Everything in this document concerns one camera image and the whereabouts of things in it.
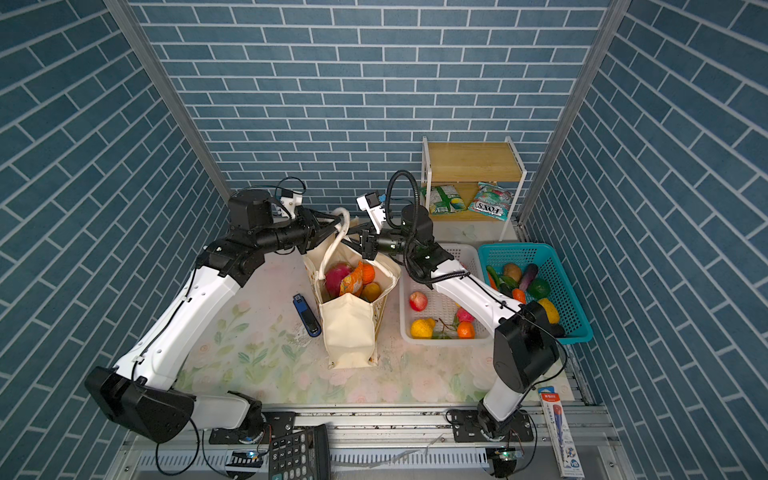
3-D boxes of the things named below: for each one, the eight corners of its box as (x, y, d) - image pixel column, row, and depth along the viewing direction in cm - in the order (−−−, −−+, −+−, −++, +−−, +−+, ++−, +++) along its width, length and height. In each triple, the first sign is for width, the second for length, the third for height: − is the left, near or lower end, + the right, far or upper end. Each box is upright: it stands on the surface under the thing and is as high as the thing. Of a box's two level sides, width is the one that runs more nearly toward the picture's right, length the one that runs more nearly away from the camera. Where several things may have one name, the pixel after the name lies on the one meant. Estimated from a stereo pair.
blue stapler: (311, 339, 91) (308, 333, 87) (293, 302, 99) (289, 294, 95) (323, 333, 92) (320, 326, 89) (304, 296, 101) (300, 289, 97)
